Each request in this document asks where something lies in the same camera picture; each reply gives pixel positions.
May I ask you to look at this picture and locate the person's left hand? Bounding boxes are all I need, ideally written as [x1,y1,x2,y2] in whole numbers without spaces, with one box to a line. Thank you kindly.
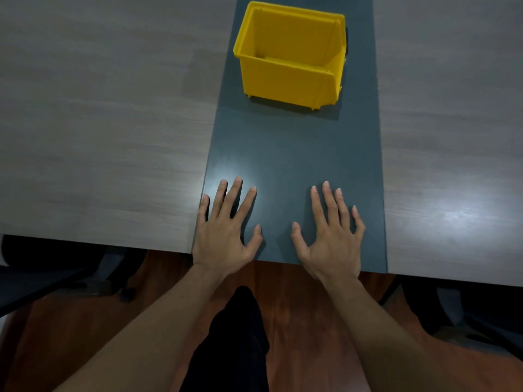
[191,176,265,279]

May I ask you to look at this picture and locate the person's left forearm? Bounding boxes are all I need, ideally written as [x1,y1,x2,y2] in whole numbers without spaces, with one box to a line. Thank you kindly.
[53,263,226,392]

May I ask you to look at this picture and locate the black mesh office chair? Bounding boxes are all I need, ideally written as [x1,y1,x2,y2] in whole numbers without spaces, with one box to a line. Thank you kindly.
[0,234,148,319]
[378,275,523,362]

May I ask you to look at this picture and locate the person's right hand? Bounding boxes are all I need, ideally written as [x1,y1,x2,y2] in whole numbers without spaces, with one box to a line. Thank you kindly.
[290,180,367,285]

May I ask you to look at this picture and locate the person's right forearm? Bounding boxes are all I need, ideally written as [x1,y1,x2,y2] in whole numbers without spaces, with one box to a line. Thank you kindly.
[323,277,463,392]

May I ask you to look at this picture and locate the person's black shorts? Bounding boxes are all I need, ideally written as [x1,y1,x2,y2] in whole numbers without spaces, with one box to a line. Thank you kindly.
[179,285,270,392]

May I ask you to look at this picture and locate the yellow plastic bin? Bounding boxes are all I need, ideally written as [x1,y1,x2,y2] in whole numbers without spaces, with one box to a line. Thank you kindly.
[233,0,348,111]

